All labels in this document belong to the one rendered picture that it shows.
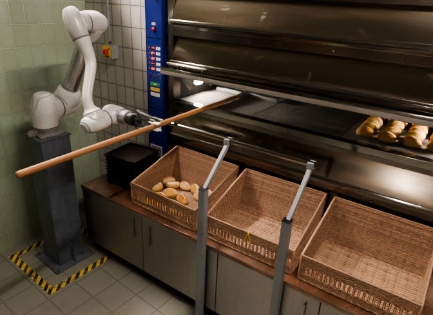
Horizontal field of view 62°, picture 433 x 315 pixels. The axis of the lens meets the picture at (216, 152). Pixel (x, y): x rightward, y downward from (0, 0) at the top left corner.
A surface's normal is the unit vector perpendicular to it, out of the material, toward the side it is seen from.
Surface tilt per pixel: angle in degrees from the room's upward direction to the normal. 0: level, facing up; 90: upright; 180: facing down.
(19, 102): 90
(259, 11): 70
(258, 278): 90
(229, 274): 90
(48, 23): 90
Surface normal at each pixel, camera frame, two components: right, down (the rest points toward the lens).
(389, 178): -0.51, -0.03
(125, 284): 0.04, -0.92
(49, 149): 0.79, 0.28
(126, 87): -0.56, 0.30
